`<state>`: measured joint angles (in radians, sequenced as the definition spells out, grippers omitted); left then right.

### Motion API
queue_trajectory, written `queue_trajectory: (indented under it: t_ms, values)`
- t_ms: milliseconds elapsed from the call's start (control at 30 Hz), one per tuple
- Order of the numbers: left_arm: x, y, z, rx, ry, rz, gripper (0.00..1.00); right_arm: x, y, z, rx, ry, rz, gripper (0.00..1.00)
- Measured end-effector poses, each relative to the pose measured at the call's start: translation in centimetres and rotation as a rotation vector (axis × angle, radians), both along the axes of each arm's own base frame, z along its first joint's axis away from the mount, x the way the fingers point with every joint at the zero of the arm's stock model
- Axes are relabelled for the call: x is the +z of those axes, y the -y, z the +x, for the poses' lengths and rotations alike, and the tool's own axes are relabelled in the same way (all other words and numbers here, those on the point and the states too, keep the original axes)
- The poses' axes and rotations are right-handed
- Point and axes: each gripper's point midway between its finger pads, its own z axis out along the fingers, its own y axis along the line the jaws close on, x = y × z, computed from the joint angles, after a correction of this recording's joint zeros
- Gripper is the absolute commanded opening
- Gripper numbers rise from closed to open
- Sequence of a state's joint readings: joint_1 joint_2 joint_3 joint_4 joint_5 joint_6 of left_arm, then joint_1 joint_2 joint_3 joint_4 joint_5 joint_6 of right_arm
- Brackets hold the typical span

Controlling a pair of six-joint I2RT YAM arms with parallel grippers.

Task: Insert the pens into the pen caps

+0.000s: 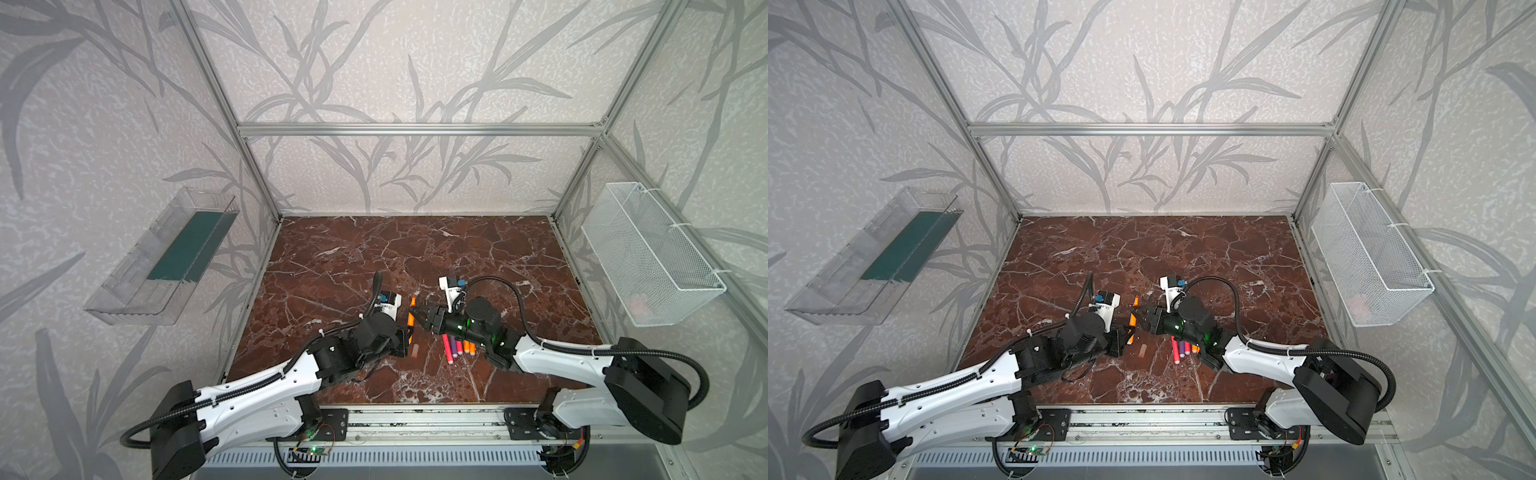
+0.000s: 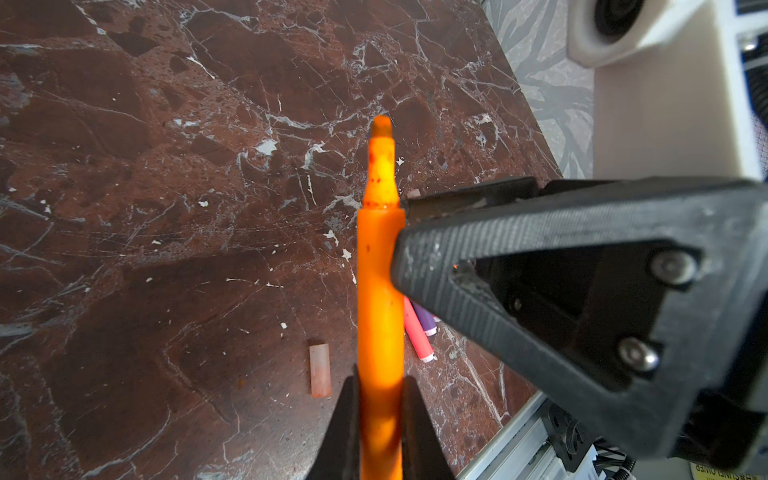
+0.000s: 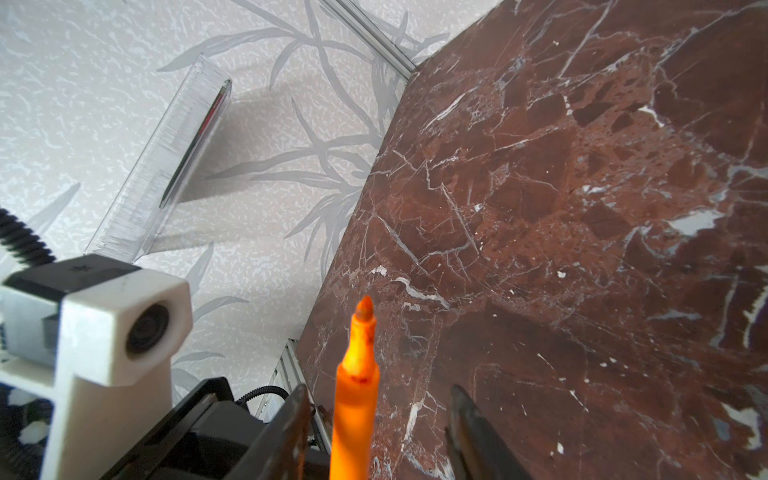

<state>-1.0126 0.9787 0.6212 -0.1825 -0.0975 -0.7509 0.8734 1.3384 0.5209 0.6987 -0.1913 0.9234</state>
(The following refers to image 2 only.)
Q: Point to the orange highlighter pen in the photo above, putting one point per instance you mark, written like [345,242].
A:
[380,312]

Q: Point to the translucent pen cap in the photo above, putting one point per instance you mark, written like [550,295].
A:
[320,371]

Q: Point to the purple highlighter pen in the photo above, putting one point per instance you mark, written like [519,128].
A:
[427,320]

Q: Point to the pink highlighter pen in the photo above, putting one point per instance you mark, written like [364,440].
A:
[416,334]

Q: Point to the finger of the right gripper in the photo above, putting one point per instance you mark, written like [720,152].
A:
[485,195]
[639,307]

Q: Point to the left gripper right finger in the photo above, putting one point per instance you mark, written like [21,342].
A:
[423,457]

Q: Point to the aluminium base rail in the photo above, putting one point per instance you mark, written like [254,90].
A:
[543,441]

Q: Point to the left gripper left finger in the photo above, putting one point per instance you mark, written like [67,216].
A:
[338,457]

